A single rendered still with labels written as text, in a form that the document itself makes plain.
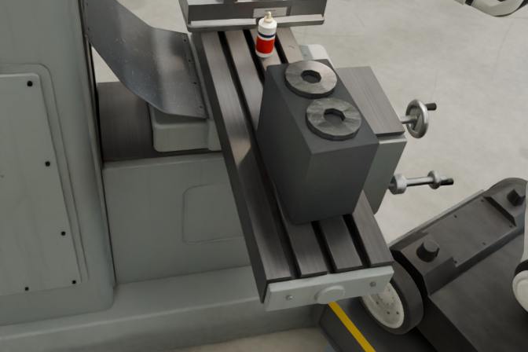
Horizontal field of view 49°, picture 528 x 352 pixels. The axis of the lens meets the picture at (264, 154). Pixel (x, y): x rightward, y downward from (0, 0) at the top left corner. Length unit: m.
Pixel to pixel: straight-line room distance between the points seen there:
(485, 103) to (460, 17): 0.75
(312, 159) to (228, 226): 0.79
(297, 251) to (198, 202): 0.60
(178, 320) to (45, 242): 0.50
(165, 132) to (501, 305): 0.90
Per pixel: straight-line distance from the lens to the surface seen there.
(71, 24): 1.11
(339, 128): 0.92
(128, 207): 1.51
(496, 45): 3.50
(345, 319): 1.60
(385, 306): 1.55
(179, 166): 1.41
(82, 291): 1.70
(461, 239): 1.59
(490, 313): 1.52
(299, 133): 0.92
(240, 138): 1.15
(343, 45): 3.10
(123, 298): 1.79
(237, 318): 1.83
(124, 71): 1.25
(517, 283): 1.47
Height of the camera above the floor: 1.76
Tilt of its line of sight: 46 degrees down
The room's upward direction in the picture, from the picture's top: 10 degrees clockwise
